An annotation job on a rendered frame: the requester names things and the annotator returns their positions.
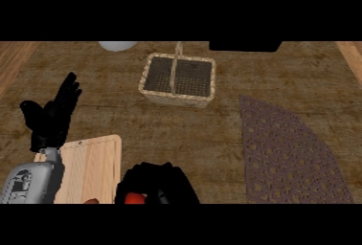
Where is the purple-grey woven placemat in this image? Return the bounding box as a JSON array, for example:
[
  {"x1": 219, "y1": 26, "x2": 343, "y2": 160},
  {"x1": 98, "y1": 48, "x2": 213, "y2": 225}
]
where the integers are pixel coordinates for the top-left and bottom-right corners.
[{"x1": 238, "y1": 94, "x2": 355, "y2": 205}]

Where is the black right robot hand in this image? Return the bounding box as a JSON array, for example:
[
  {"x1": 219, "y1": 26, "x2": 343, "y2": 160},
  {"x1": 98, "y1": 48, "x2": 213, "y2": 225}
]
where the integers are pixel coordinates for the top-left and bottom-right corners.
[{"x1": 114, "y1": 161, "x2": 201, "y2": 205}]

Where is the wicker basket with handle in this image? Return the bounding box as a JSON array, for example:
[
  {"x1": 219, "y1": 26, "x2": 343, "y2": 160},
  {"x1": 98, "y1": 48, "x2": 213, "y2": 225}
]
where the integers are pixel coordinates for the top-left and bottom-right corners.
[{"x1": 138, "y1": 41, "x2": 218, "y2": 109}]

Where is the pale grey bowl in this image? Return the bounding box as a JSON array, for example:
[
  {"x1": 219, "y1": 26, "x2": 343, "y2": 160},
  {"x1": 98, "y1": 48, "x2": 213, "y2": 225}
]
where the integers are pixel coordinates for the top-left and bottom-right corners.
[{"x1": 98, "y1": 40, "x2": 141, "y2": 53}]

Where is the pale wooden cutting board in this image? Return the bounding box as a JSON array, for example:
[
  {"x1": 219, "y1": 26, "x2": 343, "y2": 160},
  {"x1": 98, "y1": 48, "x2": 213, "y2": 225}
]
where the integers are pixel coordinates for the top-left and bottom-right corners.
[{"x1": 33, "y1": 134, "x2": 123, "y2": 205}]

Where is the red tomato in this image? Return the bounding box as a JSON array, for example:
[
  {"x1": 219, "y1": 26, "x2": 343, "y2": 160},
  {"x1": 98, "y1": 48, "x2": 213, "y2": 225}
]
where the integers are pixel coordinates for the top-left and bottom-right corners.
[{"x1": 123, "y1": 191, "x2": 148, "y2": 205}]

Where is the black appliance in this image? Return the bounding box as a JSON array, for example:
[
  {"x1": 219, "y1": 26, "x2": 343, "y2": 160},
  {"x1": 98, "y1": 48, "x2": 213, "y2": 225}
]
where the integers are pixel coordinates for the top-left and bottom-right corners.
[{"x1": 209, "y1": 40, "x2": 284, "y2": 53}]

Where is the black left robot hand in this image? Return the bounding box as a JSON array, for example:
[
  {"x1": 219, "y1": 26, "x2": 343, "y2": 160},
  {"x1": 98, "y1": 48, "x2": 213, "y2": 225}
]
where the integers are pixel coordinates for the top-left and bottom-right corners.
[{"x1": 18, "y1": 71, "x2": 83, "y2": 154}]

